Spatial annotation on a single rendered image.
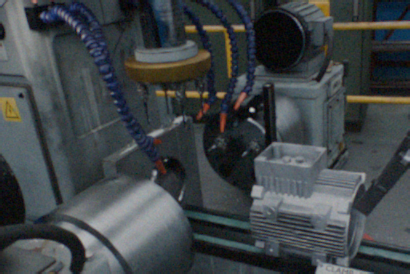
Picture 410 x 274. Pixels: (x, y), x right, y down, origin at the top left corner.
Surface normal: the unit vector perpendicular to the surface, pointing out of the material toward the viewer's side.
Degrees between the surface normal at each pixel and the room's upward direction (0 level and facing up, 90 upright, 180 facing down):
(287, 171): 90
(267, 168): 90
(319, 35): 90
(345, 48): 90
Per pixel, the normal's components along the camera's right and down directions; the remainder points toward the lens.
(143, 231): 0.65, -0.47
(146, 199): 0.41, -0.69
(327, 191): -0.44, 0.38
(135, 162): 0.89, 0.14
